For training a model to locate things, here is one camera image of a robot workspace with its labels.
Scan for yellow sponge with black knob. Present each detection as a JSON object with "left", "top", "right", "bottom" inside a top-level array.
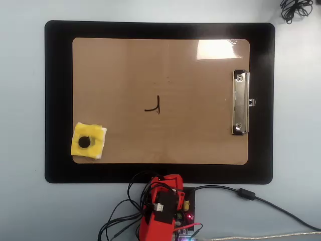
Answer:
[{"left": 70, "top": 122, "right": 108, "bottom": 159}]

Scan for black robot base with electronics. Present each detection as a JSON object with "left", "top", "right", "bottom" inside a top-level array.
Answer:
[{"left": 172, "top": 187, "right": 197, "bottom": 241}]

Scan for brown clipboard board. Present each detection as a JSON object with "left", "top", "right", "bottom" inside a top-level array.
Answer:
[{"left": 72, "top": 37, "right": 251, "bottom": 166}]

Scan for silver metal clipboard clip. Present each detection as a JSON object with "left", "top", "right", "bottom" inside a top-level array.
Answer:
[{"left": 231, "top": 69, "right": 256, "bottom": 136}]

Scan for black rectangular desk mat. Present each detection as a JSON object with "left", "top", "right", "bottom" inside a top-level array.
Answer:
[{"left": 44, "top": 20, "right": 276, "bottom": 185}]

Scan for black servo wires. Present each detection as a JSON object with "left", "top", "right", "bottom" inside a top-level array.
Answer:
[{"left": 97, "top": 170, "right": 166, "bottom": 241}]

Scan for red wire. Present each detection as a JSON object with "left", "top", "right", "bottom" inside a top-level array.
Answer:
[{"left": 173, "top": 222, "right": 203, "bottom": 234}]

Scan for black power cable with ferrite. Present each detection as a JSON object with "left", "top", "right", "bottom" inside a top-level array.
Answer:
[{"left": 187, "top": 185, "right": 321, "bottom": 231}]

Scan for silver braided USB cable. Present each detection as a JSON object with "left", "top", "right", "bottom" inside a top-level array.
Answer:
[{"left": 198, "top": 231, "right": 321, "bottom": 241}]

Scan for coiled black cable bundle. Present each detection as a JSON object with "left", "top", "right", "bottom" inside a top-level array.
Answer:
[{"left": 280, "top": 0, "right": 314, "bottom": 25}]

